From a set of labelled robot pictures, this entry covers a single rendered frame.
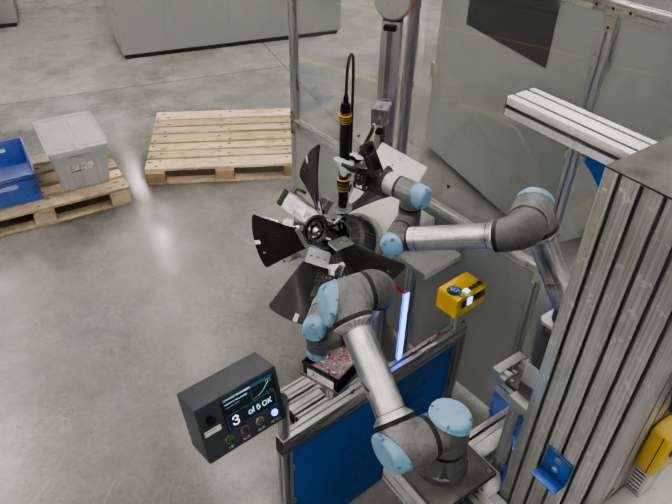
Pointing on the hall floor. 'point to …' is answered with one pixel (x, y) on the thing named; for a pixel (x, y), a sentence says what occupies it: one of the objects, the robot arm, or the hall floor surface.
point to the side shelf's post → (409, 305)
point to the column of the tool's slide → (389, 76)
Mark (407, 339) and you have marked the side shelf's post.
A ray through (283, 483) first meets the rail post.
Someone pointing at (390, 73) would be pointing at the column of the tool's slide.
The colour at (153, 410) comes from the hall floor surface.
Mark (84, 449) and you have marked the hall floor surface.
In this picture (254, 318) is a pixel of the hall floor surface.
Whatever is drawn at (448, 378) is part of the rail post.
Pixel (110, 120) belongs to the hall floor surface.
